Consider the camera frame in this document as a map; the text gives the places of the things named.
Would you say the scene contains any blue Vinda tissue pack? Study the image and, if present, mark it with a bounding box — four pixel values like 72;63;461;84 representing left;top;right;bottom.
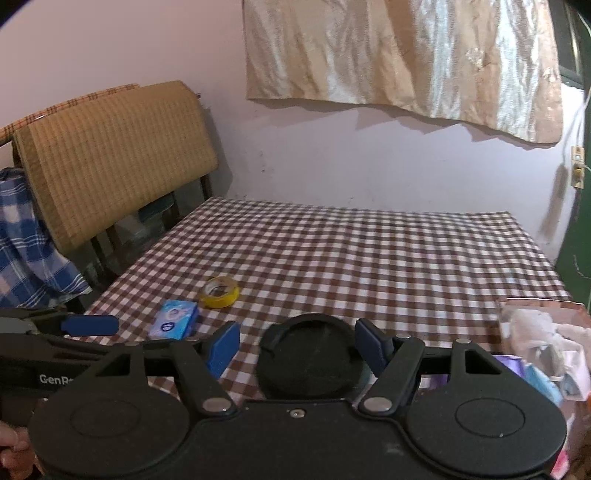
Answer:
148;300;198;340

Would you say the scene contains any yellow tape roll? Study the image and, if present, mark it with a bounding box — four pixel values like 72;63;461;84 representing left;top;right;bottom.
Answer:
199;276;240;309

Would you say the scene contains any white knitted sock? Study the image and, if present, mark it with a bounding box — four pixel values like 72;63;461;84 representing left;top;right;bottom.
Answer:
508;309;564;378

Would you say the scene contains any blue surgical mask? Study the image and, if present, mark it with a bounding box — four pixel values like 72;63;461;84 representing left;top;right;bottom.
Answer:
524;364;563;407

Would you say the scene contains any pink cardboard box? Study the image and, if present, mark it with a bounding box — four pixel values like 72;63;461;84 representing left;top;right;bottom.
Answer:
497;298;590;479

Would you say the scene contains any purple wet wipes pack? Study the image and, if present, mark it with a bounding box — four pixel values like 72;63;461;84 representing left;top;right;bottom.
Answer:
424;354;526;390

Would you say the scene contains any white respirator mask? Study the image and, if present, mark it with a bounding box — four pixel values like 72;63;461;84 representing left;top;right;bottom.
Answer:
556;324;590;402

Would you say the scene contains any person's left hand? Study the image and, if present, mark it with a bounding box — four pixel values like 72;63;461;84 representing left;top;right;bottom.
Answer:
1;422;35;480

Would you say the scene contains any blue plaid cloth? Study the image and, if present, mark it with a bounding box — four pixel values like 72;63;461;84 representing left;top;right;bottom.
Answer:
1;168;90;308

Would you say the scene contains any brown checkered tablecloth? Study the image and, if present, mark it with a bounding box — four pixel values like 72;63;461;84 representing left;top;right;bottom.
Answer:
91;198;569;401

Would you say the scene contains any woven bamboo mat chair back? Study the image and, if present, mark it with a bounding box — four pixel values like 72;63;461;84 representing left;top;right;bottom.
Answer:
13;81;218;254

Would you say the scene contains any green wooden door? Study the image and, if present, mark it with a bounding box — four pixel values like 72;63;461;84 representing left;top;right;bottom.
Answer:
556;1;590;310

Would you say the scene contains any wall power socket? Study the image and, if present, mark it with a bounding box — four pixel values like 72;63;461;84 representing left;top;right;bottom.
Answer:
571;146;587;190

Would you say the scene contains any beige wall curtain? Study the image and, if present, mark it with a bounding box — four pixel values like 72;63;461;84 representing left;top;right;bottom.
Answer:
242;1;563;144

